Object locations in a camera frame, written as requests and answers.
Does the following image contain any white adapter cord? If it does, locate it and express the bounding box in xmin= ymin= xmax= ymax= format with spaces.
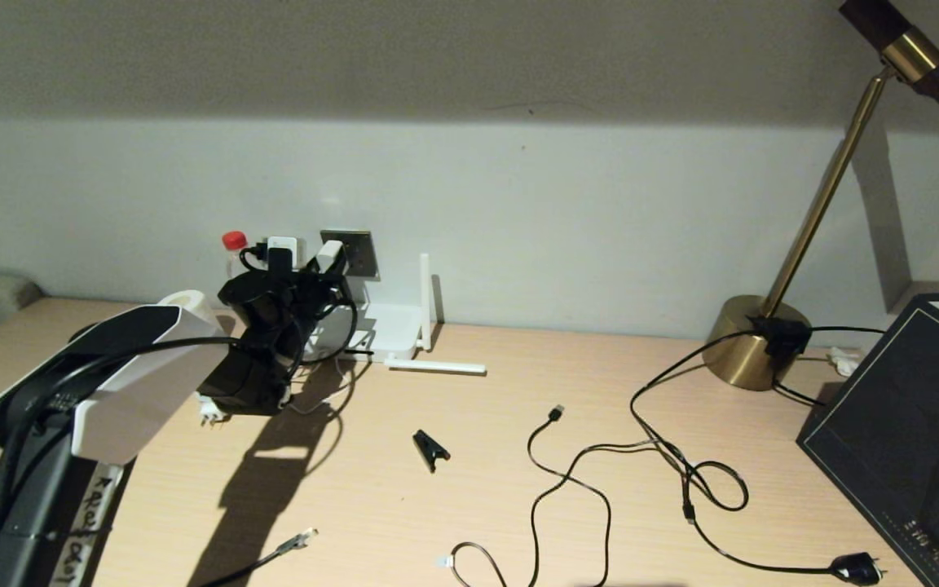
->
xmin=284 ymin=359 xmax=358 ymax=418

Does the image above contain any white router with antennas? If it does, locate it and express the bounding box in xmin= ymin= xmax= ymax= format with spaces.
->
xmin=306 ymin=253 xmax=488 ymax=376

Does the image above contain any grey white plug night light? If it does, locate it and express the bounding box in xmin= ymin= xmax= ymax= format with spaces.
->
xmin=194 ymin=393 xmax=227 ymax=427

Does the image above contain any clear water bottle red cap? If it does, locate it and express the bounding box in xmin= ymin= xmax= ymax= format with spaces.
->
xmin=222 ymin=231 xmax=252 ymax=282

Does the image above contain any white paper roll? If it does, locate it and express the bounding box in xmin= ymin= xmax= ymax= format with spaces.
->
xmin=153 ymin=289 xmax=226 ymax=333

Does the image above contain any black plastic clip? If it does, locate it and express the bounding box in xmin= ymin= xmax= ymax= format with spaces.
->
xmin=412 ymin=430 xmax=452 ymax=474

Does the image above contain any brass desk lamp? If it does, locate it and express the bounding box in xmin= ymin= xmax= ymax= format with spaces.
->
xmin=703 ymin=0 xmax=939 ymax=391

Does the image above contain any black box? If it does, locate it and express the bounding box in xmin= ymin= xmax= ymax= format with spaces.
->
xmin=796 ymin=281 xmax=939 ymax=587

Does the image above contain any grey wall socket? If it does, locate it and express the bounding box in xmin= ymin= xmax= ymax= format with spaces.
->
xmin=320 ymin=230 xmax=378 ymax=280

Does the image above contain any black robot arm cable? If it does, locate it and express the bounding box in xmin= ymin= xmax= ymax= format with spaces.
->
xmin=0 ymin=243 xmax=359 ymax=539

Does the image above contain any black ethernet cable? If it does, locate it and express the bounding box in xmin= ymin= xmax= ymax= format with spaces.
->
xmin=196 ymin=528 xmax=320 ymax=587

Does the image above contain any black USB cable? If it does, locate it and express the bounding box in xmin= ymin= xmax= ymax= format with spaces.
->
xmin=437 ymin=405 xmax=659 ymax=587

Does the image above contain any black lamp power cord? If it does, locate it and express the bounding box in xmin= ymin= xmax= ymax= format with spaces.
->
xmin=631 ymin=326 xmax=886 ymax=586

